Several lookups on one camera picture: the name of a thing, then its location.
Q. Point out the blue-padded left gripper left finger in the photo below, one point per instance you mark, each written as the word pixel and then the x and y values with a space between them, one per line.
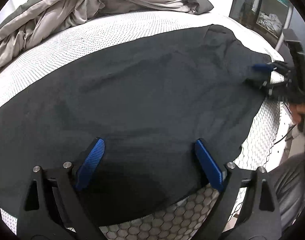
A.
pixel 51 208

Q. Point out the grey rumpled duvet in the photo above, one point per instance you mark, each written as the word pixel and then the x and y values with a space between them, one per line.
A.
pixel 36 20

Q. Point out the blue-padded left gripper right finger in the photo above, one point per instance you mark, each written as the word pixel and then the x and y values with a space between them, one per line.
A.
pixel 259 217

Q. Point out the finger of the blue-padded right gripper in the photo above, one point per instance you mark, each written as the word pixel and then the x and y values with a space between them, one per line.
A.
pixel 260 81
pixel 264 67

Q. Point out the white honeycomb pattern mattress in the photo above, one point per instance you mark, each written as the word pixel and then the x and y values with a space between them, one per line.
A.
pixel 181 219

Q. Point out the person's right hand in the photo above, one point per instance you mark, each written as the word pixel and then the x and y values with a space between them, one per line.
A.
pixel 297 113

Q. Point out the black pants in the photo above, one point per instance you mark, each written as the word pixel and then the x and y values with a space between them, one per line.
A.
pixel 150 100

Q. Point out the dark wardrobe shelf unit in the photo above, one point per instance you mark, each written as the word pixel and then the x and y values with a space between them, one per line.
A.
pixel 268 18

